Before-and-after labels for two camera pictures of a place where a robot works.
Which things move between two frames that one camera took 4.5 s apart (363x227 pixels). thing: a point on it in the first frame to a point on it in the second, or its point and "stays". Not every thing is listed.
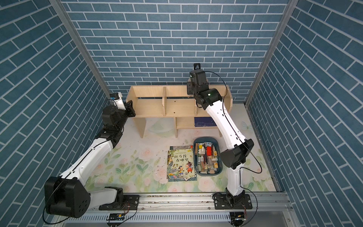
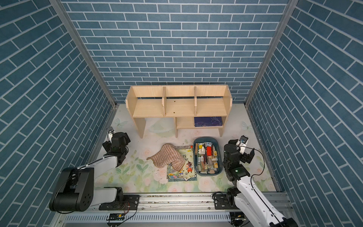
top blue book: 204,121 stays
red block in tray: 209,151 stays
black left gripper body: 129,111 to 107,144
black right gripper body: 190,91 to 244,158
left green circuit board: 118,216 stays
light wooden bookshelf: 173,101 stays
